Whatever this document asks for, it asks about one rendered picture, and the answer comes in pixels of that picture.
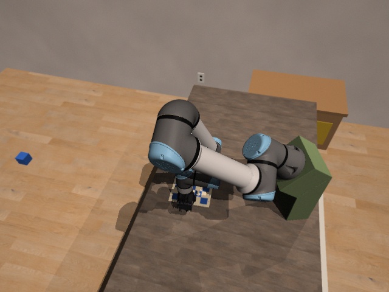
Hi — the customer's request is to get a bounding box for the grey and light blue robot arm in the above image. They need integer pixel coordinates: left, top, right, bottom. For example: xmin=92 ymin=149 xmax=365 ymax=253
xmin=148 ymin=99 xmax=305 ymax=202

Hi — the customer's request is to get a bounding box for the blue and white chessboard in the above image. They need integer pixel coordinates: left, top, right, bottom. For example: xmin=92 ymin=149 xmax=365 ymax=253
xmin=168 ymin=177 xmax=212 ymax=208

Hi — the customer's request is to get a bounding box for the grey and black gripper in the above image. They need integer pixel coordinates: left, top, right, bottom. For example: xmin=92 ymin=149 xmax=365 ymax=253
xmin=176 ymin=190 xmax=196 ymax=213

